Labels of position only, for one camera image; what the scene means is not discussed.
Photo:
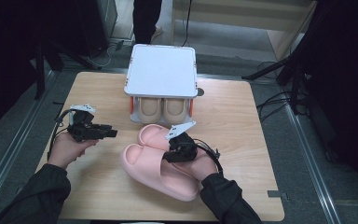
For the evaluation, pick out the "black metal stand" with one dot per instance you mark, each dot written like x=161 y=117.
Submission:
x=39 y=68
x=292 y=62

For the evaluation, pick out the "person's right hand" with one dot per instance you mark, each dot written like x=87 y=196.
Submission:
x=203 y=166

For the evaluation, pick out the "beige wooden cabinet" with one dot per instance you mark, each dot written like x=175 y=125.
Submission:
x=245 y=18

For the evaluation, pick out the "person's left hand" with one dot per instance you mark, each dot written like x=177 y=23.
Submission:
x=66 y=151

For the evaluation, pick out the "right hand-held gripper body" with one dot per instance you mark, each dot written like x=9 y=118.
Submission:
x=183 y=149

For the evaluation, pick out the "black round table plug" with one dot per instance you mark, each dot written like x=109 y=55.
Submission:
x=201 y=91

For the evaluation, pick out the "metal floor rail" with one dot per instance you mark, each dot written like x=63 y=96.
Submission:
x=313 y=161
x=12 y=149

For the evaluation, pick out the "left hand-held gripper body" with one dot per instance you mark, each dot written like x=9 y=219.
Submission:
x=82 y=130

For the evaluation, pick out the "pink slide slipper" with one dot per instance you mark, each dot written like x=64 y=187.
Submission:
x=154 y=135
x=155 y=174

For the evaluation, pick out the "black tape strip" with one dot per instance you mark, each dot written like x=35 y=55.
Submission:
x=276 y=194

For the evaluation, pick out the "dark cabinet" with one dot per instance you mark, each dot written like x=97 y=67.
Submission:
x=99 y=21

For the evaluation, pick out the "cream perforated clog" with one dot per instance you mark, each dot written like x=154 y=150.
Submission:
x=149 y=110
x=174 y=110

